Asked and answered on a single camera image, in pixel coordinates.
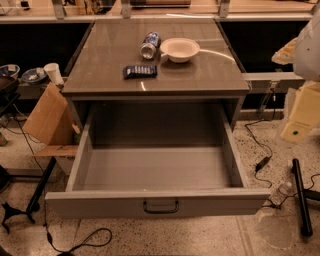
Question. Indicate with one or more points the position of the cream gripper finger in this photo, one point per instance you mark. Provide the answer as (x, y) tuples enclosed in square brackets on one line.
[(304, 114), (285, 55)]

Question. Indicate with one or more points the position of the blue pepsi can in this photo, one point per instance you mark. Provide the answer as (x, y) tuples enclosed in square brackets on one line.
[(150, 45)]

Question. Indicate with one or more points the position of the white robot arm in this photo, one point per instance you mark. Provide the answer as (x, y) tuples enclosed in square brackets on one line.
[(303, 52)]

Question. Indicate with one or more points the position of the open grey top drawer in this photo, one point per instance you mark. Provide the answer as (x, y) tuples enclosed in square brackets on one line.
[(131, 153)]

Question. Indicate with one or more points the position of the grey cabinet with brown top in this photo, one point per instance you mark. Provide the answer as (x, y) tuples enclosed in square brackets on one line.
[(114, 44)]

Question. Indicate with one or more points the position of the clear plastic water bottle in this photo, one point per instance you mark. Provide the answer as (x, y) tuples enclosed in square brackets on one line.
[(283, 192)]

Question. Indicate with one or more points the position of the black stand leg right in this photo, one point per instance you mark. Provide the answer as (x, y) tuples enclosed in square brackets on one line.
[(303, 195)]

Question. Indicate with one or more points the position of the white paper bowl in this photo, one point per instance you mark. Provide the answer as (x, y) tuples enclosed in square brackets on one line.
[(179, 50)]

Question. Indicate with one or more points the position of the dark blue snack packet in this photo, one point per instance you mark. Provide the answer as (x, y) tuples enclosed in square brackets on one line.
[(139, 71)]

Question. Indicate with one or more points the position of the white paper cup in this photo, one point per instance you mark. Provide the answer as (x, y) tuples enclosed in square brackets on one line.
[(53, 72)]

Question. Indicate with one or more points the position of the brown cardboard box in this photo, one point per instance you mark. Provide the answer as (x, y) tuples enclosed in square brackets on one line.
[(51, 123)]

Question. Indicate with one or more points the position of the blue bowl near cup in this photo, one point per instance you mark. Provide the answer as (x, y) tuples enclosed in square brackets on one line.
[(34, 76)]

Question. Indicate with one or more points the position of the blue bowl far left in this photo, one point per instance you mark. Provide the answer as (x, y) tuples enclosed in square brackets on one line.
[(10, 70)]

